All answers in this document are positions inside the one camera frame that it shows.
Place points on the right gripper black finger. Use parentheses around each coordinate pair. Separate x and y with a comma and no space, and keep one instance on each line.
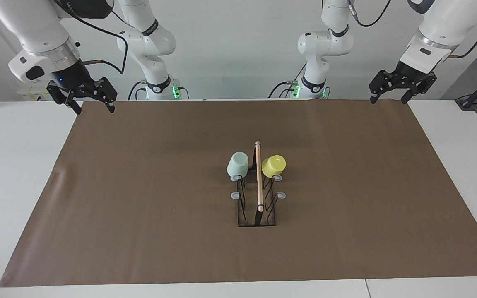
(62,96)
(109,94)

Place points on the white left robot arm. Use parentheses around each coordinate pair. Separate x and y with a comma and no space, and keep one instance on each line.
(441,20)

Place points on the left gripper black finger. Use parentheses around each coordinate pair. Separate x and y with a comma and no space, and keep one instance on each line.
(383,80)
(424,86)

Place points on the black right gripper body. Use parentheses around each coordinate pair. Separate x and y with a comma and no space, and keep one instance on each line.
(77,80)

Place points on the yellow plastic cup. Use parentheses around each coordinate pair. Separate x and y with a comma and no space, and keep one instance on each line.
(273,166)

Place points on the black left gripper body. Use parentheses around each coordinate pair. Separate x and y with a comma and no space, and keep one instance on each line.
(408,75)

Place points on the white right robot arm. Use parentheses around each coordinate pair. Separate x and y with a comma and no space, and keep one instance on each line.
(27,25)

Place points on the white power strip box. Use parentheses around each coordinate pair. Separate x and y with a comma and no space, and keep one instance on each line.
(31,96)

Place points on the brown table mat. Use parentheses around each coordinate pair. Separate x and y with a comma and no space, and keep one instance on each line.
(160,186)

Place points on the light green plastic cup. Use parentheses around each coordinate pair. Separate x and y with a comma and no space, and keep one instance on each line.
(237,165)

